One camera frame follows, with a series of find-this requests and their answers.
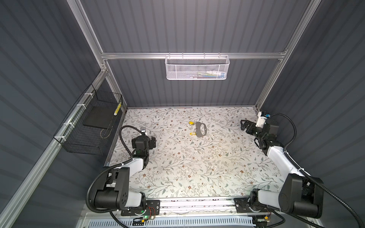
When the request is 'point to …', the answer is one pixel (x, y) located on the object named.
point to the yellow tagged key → (193, 133)
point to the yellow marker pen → (117, 109)
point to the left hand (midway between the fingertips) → (143, 137)
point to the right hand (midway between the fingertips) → (250, 123)
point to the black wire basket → (85, 128)
